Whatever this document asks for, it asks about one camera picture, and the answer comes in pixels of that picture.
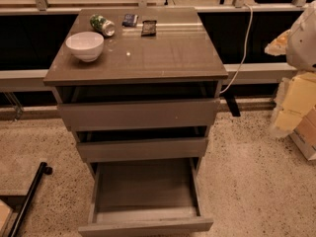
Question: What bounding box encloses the black metal leg with caster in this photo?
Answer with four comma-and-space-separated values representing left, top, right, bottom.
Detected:
8, 162, 52, 237

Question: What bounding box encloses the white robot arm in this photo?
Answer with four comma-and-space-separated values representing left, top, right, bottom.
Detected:
265, 1, 316, 72

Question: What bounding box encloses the blue snack packet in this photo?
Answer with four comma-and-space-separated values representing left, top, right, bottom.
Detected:
122, 14, 138, 27

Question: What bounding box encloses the green drink can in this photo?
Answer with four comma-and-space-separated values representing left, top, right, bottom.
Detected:
90, 14, 116, 38

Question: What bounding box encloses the grey top drawer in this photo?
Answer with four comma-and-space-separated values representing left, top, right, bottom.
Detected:
58, 98, 219, 131

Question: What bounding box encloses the grey drawer cabinet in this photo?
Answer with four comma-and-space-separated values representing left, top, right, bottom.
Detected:
42, 6, 229, 180

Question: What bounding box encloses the white ceramic bowl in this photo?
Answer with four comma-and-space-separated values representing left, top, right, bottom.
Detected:
65, 32, 104, 62

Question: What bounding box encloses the black bracket under rail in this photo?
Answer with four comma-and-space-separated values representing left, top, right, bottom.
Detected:
224, 93, 240, 117

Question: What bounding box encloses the white cable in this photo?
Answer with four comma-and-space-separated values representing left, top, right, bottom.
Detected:
219, 3, 254, 95

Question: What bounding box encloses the grey middle drawer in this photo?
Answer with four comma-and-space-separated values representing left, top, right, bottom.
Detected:
77, 126, 207, 163

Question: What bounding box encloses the grey drawer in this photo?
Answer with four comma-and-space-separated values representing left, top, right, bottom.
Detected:
79, 158, 213, 237
58, 98, 219, 131
77, 126, 207, 163

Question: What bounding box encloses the grey bottom drawer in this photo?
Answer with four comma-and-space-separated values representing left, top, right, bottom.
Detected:
79, 158, 213, 237

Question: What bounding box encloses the dark snack packet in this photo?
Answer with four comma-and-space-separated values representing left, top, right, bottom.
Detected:
141, 20, 157, 37

